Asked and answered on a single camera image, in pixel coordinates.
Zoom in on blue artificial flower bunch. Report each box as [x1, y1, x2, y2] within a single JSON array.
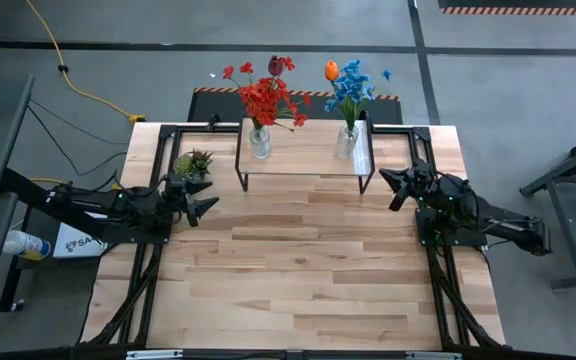
[[323, 58, 393, 132]]

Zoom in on dark red artificial tulip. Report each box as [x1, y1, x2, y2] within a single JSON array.
[[266, 55, 286, 89]]

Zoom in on potted green succulent plant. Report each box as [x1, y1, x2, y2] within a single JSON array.
[[173, 148, 215, 184]]

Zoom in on diamond-pattern clear glass vase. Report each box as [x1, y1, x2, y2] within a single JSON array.
[[334, 123, 361, 162]]

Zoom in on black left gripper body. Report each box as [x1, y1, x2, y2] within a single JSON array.
[[160, 172, 200, 227]]

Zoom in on white spray bottle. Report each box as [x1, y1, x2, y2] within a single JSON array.
[[1, 229, 53, 262]]

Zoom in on yellow extension cable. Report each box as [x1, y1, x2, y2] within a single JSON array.
[[24, 0, 147, 125]]

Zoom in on wooden shelf with black legs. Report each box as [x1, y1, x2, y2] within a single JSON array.
[[234, 110, 377, 195]]

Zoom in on ribbed clear glass vase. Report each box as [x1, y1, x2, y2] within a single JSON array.
[[248, 124, 273, 161]]

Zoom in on grey metal table frame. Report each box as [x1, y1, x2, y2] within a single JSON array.
[[519, 127, 576, 292]]

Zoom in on black metal table frame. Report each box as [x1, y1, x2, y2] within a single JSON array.
[[80, 112, 508, 351]]

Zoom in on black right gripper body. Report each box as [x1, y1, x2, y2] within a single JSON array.
[[400, 159, 452, 211]]

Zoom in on black floor cable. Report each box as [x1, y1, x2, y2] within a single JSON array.
[[27, 98, 130, 147], [26, 105, 129, 177]]

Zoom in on orange artificial tulip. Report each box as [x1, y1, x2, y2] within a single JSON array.
[[323, 59, 354, 129]]

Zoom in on silver metal bracket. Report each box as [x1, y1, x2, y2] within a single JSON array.
[[126, 349, 184, 360], [406, 351, 463, 360]]

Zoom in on black mat with striped edge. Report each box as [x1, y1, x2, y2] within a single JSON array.
[[437, 0, 576, 16], [187, 86, 403, 125]]

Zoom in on white cardboard box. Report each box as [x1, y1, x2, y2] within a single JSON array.
[[51, 219, 112, 260]]

